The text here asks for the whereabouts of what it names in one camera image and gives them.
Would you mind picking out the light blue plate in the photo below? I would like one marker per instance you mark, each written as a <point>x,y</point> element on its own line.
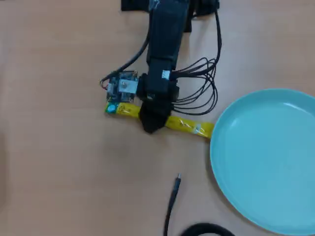
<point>265,159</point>

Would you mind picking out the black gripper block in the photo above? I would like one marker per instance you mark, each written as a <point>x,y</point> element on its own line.
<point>157,93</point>

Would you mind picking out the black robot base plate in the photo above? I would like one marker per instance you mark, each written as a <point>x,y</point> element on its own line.
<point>130,5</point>

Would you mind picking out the wrist camera circuit board module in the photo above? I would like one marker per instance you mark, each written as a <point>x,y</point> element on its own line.
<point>115,96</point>

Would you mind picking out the white camera mounting bracket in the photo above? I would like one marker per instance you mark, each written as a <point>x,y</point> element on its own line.
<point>126,86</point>

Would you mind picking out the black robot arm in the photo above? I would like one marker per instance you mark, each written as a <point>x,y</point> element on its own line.
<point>167,32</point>

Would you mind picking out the yellow coffee stick packet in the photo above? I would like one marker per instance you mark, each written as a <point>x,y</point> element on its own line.
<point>123,109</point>

